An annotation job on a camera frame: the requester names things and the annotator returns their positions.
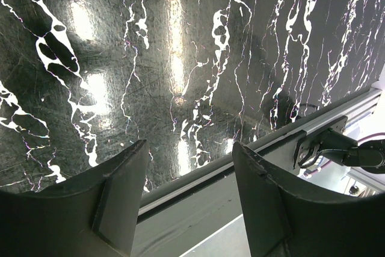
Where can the black bracket with rod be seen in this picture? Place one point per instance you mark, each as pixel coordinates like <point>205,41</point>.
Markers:
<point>329,142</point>

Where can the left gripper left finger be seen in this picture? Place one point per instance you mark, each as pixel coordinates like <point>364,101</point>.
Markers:
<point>91,214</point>

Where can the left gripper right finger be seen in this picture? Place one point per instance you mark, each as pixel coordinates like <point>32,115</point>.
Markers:
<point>288,216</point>

